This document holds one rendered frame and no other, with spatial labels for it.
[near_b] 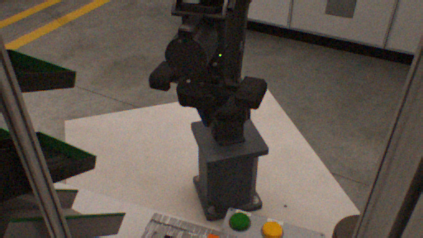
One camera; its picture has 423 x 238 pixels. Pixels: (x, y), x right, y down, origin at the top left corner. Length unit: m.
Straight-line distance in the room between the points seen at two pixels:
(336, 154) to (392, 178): 2.35
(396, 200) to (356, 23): 3.35
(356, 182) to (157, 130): 1.43
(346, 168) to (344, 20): 1.47
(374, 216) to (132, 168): 0.98
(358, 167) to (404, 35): 1.37
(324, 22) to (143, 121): 2.52
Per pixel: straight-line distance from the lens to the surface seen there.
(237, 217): 0.89
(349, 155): 2.58
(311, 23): 3.64
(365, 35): 3.58
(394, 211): 0.23
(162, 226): 0.89
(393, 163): 0.21
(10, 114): 0.52
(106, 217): 0.80
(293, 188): 1.11
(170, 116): 1.34
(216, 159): 0.88
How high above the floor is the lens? 1.66
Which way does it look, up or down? 38 degrees down
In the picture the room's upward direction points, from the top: straight up
